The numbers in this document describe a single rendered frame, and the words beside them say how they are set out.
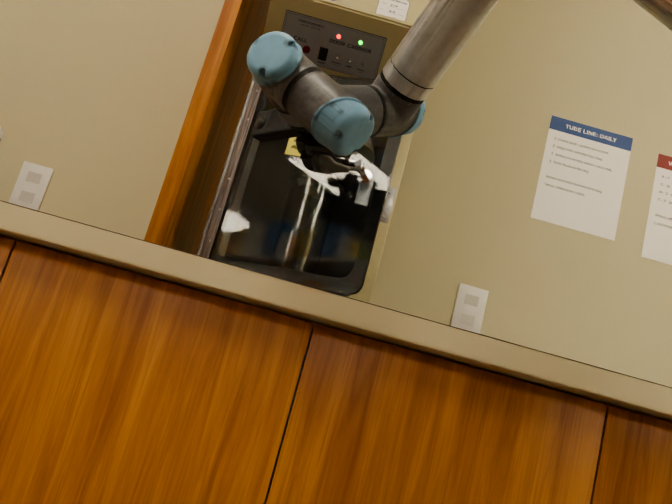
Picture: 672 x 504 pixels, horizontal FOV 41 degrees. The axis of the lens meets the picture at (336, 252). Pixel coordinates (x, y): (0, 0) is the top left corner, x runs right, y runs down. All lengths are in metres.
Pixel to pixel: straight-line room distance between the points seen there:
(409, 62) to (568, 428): 0.57
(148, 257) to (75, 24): 1.10
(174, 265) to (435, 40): 0.48
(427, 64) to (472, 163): 0.96
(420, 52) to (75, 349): 0.63
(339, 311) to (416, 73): 0.35
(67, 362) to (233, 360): 0.23
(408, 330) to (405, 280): 0.78
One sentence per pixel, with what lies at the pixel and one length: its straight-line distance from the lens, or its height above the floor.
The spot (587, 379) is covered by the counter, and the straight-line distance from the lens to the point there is 1.36.
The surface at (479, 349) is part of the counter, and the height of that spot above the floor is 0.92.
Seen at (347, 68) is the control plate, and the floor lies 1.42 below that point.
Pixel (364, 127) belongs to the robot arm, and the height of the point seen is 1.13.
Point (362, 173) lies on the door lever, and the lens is 1.53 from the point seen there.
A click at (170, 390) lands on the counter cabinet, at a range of 1.30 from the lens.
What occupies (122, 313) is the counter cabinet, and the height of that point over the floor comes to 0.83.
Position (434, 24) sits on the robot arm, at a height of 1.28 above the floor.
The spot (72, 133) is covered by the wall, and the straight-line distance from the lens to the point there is 2.19.
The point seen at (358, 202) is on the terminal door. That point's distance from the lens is 1.54.
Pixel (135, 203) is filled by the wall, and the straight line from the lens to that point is 2.10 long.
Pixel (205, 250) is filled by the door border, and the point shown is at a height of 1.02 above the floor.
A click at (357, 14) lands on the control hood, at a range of 1.68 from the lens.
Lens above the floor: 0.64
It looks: 16 degrees up
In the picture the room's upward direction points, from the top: 15 degrees clockwise
